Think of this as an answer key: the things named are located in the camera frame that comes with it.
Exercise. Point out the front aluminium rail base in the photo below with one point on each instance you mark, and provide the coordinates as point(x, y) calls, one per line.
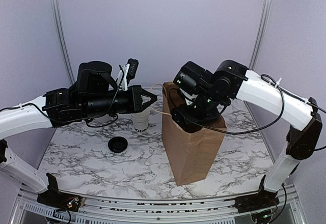
point(95, 209)

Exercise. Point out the stack of white paper cups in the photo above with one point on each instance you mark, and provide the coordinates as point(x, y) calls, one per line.
point(141, 120)

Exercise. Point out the brown paper bag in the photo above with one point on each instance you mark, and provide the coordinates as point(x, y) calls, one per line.
point(190, 155)

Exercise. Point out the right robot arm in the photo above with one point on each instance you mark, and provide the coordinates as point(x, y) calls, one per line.
point(302, 114)

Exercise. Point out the right aluminium frame post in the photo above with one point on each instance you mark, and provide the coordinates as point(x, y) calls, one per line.
point(266, 7)

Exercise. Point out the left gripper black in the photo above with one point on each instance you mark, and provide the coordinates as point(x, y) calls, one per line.
point(136, 105)

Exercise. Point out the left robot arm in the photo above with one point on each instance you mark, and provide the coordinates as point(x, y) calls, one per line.
point(23, 119)

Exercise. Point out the aluminium frame post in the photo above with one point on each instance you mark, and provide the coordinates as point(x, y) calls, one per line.
point(266, 7)
point(62, 41)

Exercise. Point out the grey cylindrical canister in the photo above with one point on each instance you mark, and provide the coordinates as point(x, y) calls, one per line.
point(103, 119)

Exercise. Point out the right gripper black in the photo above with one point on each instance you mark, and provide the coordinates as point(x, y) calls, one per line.
point(188, 119)

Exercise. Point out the left aluminium frame post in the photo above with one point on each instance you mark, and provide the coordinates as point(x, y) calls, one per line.
point(62, 41)

